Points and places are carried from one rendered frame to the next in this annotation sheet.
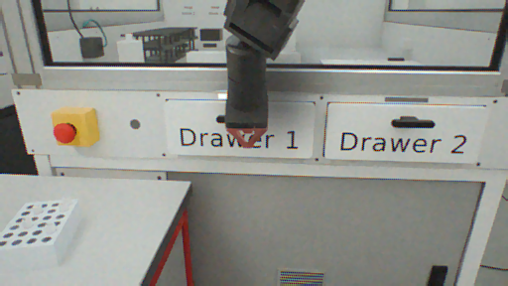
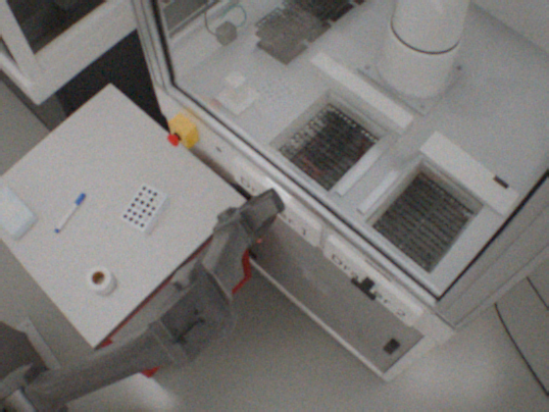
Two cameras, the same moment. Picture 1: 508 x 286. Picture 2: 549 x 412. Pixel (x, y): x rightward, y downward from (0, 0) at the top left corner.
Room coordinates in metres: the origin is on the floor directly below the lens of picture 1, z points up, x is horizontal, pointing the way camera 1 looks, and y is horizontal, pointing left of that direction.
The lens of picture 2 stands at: (0.15, -0.38, 2.18)
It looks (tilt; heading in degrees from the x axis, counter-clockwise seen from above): 65 degrees down; 40
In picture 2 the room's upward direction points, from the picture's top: 1 degrees counter-clockwise
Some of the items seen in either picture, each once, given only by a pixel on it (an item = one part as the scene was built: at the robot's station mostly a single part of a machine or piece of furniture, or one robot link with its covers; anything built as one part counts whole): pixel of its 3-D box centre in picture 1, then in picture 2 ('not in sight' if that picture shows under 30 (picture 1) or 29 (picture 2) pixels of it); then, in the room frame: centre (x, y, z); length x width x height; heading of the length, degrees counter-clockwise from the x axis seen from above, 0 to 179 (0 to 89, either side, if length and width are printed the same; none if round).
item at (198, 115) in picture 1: (238, 129); (275, 201); (0.64, 0.02, 0.87); 0.29 x 0.02 x 0.11; 86
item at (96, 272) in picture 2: not in sight; (100, 280); (0.20, 0.27, 0.78); 0.07 x 0.07 x 0.04
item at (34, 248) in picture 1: (41, 231); (144, 209); (0.43, 0.32, 0.78); 0.12 x 0.08 x 0.04; 10
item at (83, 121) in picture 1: (74, 126); (182, 131); (0.65, 0.35, 0.88); 0.07 x 0.05 x 0.07; 86
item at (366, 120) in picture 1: (402, 133); (372, 281); (0.61, -0.29, 0.87); 0.29 x 0.02 x 0.11; 86
